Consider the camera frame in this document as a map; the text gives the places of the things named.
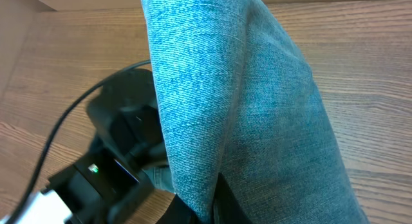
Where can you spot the light blue denim jeans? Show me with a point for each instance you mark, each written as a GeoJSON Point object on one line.
{"type": "Point", "coordinates": [237, 99]}

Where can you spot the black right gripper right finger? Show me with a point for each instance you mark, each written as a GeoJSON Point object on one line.
{"type": "Point", "coordinates": [226, 209]}

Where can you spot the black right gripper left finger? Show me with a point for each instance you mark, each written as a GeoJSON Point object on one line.
{"type": "Point", "coordinates": [178, 213]}

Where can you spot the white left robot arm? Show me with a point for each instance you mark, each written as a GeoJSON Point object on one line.
{"type": "Point", "coordinates": [108, 183]}

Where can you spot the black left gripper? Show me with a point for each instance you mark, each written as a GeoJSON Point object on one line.
{"type": "Point", "coordinates": [125, 115]}

